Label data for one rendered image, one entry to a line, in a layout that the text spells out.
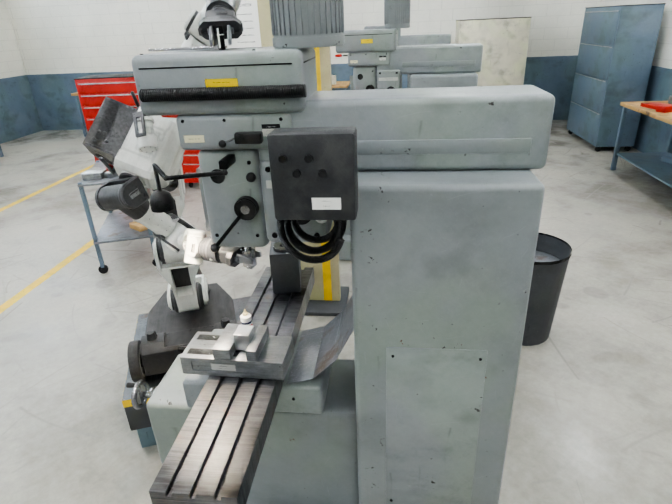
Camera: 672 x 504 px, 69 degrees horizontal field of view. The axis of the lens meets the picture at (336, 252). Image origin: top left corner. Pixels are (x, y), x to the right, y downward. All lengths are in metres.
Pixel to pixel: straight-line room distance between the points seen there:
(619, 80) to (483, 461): 7.15
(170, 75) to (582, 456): 2.43
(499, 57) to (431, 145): 8.43
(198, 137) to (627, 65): 7.48
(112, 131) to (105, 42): 10.10
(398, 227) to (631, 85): 7.36
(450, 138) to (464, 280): 0.39
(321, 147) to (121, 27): 10.83
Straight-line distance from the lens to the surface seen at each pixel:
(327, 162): 1.13
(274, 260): 2.04
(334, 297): 3.72
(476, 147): 1.39
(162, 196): 1.59
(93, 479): 2.85
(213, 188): 1.52
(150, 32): 11.58
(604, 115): 8.46
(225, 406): 1.59
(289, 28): 1.38
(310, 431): 1.88
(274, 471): 2.06
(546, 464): 2.73
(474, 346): 1.53
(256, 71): 1.37
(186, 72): 1.43
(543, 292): 3.23
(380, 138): 1.37
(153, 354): 2.49
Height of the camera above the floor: 1.95
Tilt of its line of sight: 25 degrees down
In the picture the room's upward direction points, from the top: 3 degrees counter-clockwise
